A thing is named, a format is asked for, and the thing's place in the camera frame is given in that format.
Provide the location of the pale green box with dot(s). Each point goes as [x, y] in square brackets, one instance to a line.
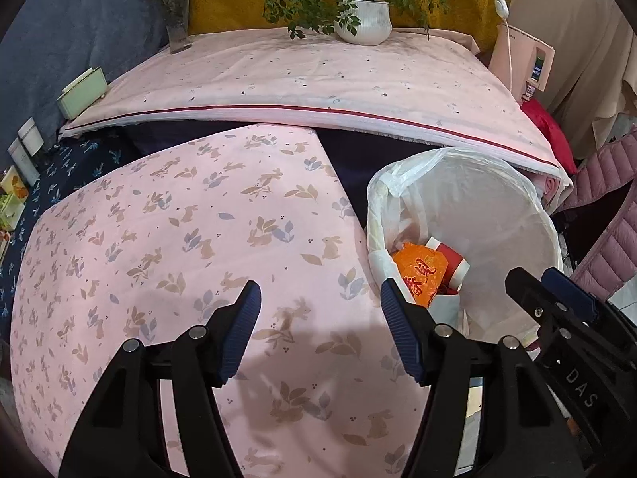
[82, 94]

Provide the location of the bin with white plastic bag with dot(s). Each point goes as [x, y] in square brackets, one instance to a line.
[497, 239]

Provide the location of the yellow green carton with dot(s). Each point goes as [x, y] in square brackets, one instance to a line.
[14, 184]

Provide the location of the navy floral cloth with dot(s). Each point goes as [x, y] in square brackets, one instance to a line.
[54, 169]

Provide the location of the red cushion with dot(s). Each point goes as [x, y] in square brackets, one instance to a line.
[552, 134]

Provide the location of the beige curtain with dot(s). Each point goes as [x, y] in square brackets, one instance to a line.
[582, 30]

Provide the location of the folded pink cloth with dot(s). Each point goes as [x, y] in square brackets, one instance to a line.
[550, 191]

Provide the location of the potted plant in white pot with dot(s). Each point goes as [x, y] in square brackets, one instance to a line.
[363, 20]

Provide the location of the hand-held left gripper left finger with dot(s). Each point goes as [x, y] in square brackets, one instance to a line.
[239, 328]

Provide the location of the pink rabbit print cloth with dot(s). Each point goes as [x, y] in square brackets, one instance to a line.
[174, 259]

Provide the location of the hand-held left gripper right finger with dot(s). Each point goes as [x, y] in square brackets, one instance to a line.
[398, 328]

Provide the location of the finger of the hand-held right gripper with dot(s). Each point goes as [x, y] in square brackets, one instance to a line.
[572, 291]
[527, 294]

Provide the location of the blue fleece cloth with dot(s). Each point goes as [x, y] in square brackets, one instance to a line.
[74, 25]

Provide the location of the orange snack packet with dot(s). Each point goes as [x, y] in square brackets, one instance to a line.
[418, 269]

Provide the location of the glass vase with red flowers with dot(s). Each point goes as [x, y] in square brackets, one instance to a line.
[176, 15]

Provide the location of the pink sheet with red stripe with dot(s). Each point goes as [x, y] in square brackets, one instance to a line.
[323, 74]

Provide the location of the pink down jacket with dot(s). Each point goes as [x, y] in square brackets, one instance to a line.
[607, 194]

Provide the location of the small white box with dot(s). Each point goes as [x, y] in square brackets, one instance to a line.
[32, 137]
[24, 162]

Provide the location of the pink water dispenser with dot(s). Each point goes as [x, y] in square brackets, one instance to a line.
[520, 64]

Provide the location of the red and white paper cup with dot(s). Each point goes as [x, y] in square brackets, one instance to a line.
[450, 264]

